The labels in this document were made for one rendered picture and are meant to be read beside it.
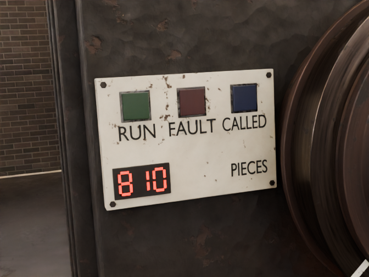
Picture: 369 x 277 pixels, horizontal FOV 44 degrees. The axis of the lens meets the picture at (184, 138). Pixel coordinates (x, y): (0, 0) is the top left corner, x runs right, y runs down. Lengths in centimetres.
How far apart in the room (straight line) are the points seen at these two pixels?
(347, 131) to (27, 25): 619
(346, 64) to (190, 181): 26
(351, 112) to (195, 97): 21
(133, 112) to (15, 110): 600
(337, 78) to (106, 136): 31
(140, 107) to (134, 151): 6
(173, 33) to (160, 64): 5
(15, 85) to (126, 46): 596
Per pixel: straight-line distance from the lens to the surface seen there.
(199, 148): 66
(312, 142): 58
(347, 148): 59
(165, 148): 65
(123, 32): 65
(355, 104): 59
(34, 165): 668
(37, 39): 661
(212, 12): 69
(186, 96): 64
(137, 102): 63
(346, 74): 60
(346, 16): 69
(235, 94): 67
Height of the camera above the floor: 124
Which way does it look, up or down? 8 degrees down
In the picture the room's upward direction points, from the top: 3 degrees counter-clockwise
